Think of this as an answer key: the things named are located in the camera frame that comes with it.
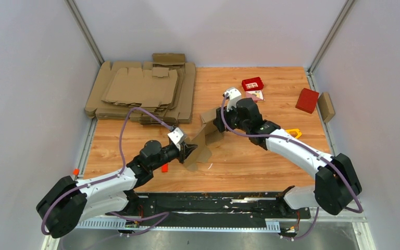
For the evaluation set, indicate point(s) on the clear case with shapes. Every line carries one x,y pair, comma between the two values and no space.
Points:
256,96

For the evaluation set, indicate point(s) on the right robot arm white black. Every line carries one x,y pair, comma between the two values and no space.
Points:
336,186

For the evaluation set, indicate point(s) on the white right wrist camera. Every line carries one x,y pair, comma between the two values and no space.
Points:
233,95

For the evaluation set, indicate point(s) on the small brown cardboard box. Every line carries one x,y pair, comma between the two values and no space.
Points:
325,106

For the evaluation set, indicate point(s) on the red box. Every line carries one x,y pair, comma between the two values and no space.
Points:
307,100

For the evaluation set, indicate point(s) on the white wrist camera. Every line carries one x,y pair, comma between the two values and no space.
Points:
177,137
233,95

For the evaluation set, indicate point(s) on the small red block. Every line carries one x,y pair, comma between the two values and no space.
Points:
165,168

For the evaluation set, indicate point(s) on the red plastic basket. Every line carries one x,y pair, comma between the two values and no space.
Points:
252,84

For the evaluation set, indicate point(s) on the small orange clip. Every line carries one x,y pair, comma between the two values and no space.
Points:
75,172

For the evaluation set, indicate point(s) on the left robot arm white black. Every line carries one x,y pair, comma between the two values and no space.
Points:
71,201

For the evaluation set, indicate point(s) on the stack of flat cardboard blanks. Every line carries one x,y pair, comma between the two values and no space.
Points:
164,86

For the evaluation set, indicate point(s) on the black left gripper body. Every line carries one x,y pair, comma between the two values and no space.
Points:
169,154

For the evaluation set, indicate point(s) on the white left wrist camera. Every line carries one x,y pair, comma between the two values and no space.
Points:
177,137

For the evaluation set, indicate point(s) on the yellow triangular plastic frame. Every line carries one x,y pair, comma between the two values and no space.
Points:
296,133

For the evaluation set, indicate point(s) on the aluminium frame rail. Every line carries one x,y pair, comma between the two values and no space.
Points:
322,231

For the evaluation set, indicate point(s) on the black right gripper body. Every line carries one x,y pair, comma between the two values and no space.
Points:
233,121

